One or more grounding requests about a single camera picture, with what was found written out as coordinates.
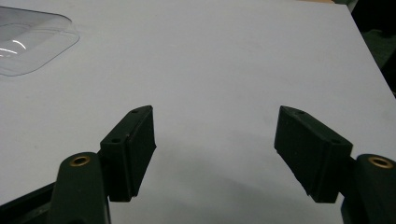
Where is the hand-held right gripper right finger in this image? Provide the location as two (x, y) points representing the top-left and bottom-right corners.
(274, 105), (356, 204)

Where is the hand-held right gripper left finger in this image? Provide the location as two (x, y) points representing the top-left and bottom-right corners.
(98, 105), (157, 203)

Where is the clear plastic container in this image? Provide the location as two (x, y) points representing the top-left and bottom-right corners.
(0, 6), (81, 77)

